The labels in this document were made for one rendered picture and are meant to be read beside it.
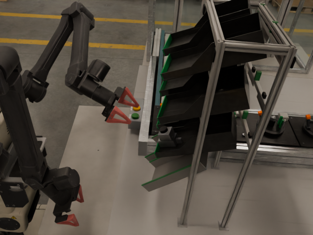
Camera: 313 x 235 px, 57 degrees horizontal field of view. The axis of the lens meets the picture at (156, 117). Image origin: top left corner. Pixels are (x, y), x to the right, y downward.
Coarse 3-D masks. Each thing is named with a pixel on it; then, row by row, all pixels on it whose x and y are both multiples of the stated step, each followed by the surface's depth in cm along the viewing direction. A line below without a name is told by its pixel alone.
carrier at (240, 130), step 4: (236, 112) 159; (236, 116) 148; (236, 120) 154; (240, 120) 157; (240, 124) 154; (240, 128) 152; (240, 132) 149; (244, 132) 150; (240, 136) 147; (240, 140) 145; (244, 140) 145
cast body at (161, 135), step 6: (162, 132) 102; (168, 132) 102; (174, 132) 105; (162, 138) 103; (168, 138) 102; (174, 138) 103; (180, 138) 103; (162, 144) 105; (168, 144) 104; (174, 144) 103
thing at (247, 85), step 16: (208, 80) 94; (224, 80) 93; (240, 80) 91; (176, 96) 100; (192, 96) 98; (224, 96) 81; (240, 96) 80; (160, 112) 94; (176, 112) 94; (192, 112) 87; (224, 112) 85
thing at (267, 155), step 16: (256, 112) 165; (272, 112) 166; (288, 112) 167; (240, 144) 144; (208, 160) 148; (224, 160) 147; (240, 160) 147; (256, 160) 147; (272, 160) 146; (288, 160) 145; (304, 160) 144
